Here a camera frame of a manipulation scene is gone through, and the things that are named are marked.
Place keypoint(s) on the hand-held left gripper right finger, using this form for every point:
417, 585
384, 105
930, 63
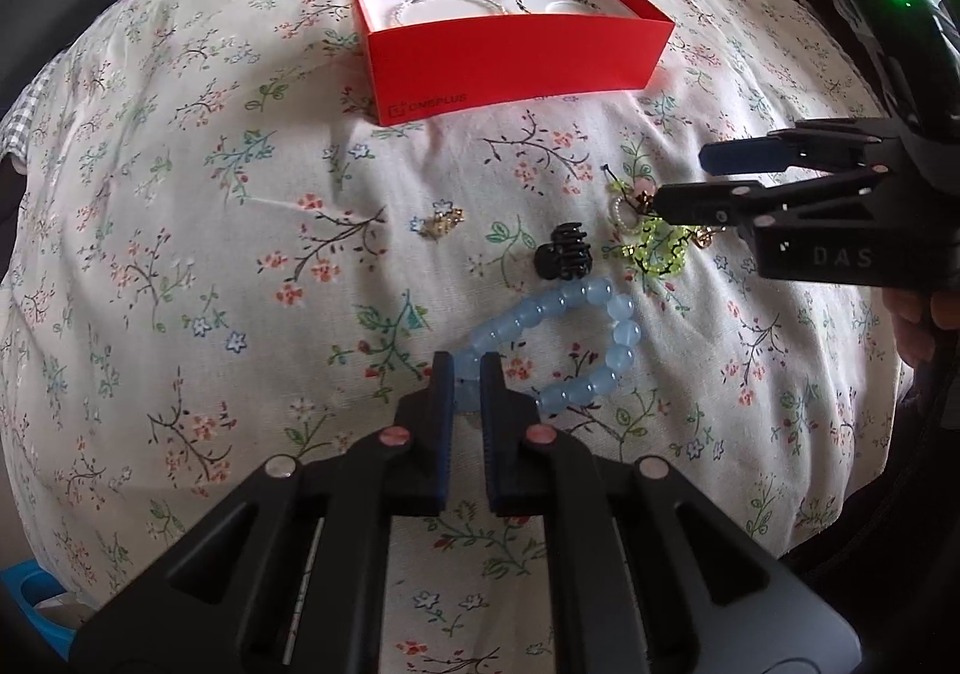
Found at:
491, 404

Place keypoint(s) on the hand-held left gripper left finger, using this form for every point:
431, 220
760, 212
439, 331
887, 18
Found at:
446, 396

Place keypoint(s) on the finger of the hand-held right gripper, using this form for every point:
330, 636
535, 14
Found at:
697, 203
739, 156

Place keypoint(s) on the black hair claw clip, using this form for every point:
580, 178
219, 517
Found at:
559, 258

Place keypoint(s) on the red cardboard box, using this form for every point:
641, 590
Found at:
510, 66

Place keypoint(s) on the person's right hand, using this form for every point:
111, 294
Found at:
907, 333

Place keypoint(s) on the small gold brooch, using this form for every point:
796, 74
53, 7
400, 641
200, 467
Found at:
442, 220

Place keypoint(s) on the floral bedsheet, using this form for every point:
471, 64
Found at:
225, 269

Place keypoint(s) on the blue object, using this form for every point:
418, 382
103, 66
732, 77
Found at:
30, 614

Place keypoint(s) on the grey checked cloth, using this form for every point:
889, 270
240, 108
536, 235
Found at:
30, 111

